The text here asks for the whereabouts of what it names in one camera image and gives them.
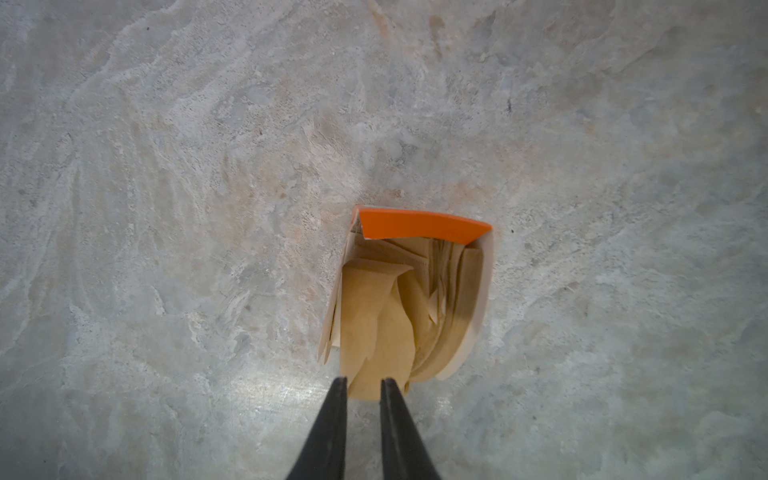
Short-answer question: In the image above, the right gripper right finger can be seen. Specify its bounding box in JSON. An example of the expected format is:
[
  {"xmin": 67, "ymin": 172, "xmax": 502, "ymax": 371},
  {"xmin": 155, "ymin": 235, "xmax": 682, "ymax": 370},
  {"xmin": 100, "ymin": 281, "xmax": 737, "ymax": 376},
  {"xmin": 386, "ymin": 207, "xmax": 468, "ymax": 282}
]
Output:
[{"xmin": 380, "ymin": 378, "xmax": 441, "ymax": 480}]

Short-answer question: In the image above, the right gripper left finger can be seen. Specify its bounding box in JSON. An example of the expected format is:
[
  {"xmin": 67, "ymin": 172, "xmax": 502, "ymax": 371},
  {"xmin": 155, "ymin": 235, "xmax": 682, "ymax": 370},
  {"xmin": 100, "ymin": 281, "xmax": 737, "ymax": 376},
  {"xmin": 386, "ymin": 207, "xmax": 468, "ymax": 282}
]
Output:
[{"xmin": 286, "ymin": 377, "xmax": 347, "ymax": 480}]

